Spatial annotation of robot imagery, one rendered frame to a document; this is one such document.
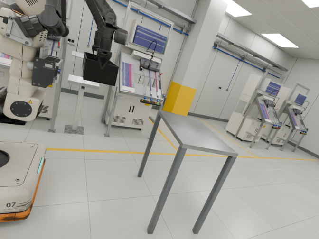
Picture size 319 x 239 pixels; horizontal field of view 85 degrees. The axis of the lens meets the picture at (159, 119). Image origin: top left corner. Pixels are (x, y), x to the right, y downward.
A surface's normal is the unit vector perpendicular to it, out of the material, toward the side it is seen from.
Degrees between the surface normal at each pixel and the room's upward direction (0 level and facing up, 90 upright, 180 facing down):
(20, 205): 90
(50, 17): 69
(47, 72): 90
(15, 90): 90
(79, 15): 90
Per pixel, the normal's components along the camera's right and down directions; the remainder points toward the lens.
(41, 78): 0.38, 0.40
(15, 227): 0.30, -0.91
